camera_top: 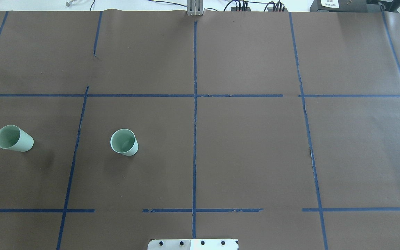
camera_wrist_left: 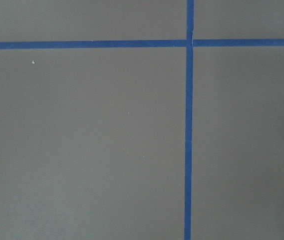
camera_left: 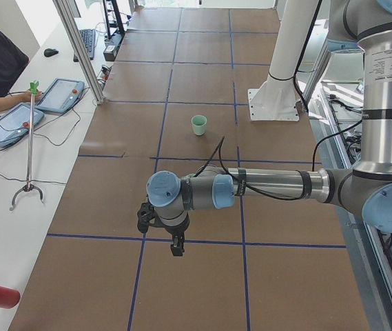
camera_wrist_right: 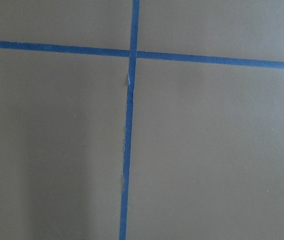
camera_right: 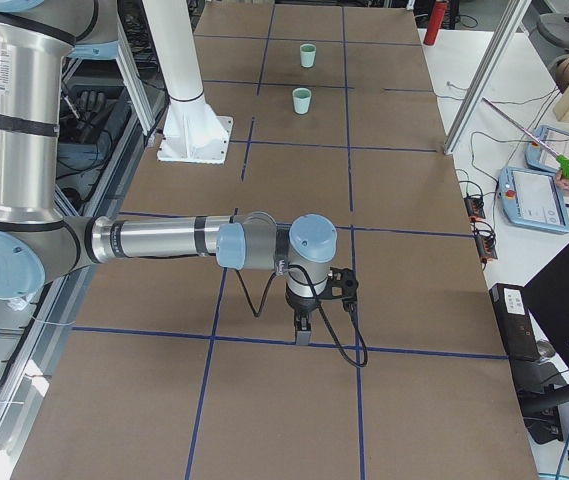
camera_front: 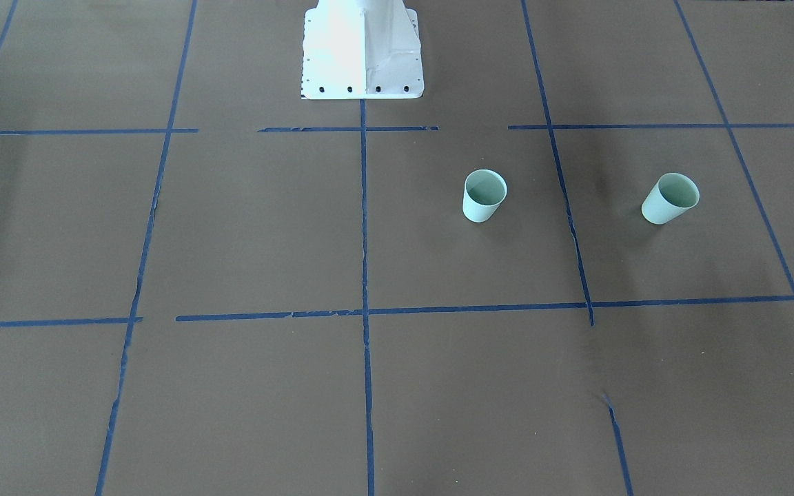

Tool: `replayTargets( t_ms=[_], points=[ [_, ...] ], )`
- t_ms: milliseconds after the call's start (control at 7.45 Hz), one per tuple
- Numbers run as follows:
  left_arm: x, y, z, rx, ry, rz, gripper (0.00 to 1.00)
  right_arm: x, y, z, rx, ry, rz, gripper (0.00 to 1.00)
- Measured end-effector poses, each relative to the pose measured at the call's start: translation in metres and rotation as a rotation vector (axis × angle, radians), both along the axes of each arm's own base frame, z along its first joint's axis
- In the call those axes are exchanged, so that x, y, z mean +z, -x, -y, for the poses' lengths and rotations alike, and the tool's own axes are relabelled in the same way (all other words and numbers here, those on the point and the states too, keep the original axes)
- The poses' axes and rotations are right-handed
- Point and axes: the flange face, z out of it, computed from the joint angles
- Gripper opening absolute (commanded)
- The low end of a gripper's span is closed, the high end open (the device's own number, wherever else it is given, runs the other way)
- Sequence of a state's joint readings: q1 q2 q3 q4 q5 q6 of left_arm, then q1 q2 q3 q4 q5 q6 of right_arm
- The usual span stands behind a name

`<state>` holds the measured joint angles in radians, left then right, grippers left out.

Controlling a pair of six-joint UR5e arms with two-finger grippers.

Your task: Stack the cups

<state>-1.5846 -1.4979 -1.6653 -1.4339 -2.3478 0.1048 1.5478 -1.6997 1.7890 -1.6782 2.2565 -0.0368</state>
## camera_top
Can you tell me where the mint green cup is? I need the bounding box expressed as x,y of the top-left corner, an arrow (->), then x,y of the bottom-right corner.
110,128 -> 139,156
0,125 -> 34,152

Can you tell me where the brown paper table cover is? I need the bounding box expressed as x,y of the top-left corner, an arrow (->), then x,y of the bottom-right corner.
0,10 -> 400,250

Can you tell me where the black box with label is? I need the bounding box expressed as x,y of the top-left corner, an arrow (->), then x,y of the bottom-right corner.
310,0 -> 382,13

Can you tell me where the grey aluminium post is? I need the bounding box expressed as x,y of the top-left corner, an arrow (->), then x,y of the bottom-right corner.
187,0 -> 205,16

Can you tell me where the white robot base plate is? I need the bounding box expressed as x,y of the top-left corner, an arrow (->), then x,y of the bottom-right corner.
147,239 -> 239,250

